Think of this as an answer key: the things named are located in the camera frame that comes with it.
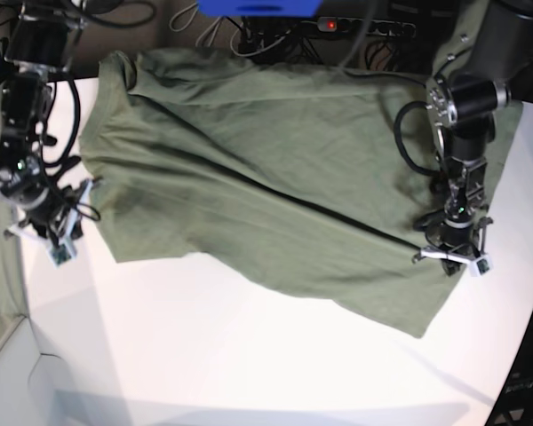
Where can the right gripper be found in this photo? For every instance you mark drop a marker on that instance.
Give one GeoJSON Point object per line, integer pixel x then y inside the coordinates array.
{"type": "Point", "coordinates": [52, 214]}

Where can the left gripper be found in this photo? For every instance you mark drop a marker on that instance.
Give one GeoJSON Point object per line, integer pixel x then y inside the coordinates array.
{"type": "Point", "coordinates": [454, 243]}

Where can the green t-shirt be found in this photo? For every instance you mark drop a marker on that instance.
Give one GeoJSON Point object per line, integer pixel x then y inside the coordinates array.
{"type": "Point", "coordinates": [288, 174]}

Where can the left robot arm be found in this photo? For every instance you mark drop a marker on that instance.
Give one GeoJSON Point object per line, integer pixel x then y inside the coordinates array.
{"type": "Point", "coordinates": [480, 47]}

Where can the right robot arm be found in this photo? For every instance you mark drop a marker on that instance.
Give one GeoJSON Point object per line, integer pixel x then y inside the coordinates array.
{"type": "Point", "coordinates": [41, 48]}

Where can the blue box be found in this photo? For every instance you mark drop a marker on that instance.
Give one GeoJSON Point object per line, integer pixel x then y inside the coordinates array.
{"type": "Point", "coordinates": [268, 8]}

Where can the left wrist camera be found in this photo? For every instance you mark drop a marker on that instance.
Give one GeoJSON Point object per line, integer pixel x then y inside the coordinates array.
{"type": "Point", "coordinates": [480, 265]}

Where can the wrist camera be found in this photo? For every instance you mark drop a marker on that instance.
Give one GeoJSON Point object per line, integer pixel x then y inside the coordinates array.
{"type": "Point", "coordinates": [63, 253]}
{"type": "Point", "coordinates": [480, 265]}

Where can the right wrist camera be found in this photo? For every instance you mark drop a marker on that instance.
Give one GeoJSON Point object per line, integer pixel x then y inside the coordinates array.
{"type": "Point", "coordinates": [63, 253]}

